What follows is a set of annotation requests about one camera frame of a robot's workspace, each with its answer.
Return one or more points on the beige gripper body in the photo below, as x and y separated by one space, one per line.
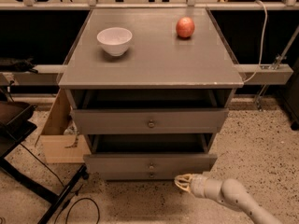
197 184

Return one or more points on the grey drawer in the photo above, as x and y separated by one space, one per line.
147 121
148 156

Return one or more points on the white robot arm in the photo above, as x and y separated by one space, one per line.
229 192

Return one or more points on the grey top drawer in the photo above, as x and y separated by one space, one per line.
147 121

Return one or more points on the grey wooden drawer cabinet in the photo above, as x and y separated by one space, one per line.
160 70

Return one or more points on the cardboard box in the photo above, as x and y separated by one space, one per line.
59 138

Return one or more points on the red apple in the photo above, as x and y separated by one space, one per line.
185 27

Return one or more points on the white ceramic bowl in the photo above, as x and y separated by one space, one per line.
115 40

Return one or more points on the dark tray on stand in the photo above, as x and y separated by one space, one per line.
13 115

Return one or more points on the black stand frame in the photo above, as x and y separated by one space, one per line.
10 140

